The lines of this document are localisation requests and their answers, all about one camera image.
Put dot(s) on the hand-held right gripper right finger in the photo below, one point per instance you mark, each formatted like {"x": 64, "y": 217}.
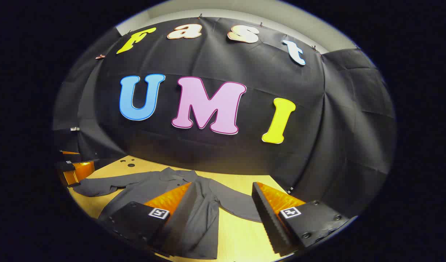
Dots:
{"x": 266, "y": 218}

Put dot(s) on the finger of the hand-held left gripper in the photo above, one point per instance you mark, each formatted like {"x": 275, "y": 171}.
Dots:
{"x": 70, "y": 154}
{"x": 79, "y": 173}

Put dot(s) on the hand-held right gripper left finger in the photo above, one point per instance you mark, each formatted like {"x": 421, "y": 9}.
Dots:
{"x": 179, "y": 222}

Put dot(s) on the grey long-sleeved shirt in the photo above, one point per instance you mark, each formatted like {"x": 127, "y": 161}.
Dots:
{"x": 201, "y": 218}

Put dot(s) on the black backdrop cloth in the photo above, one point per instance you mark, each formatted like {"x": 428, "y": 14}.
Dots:
{"x": 215, "y": 58}

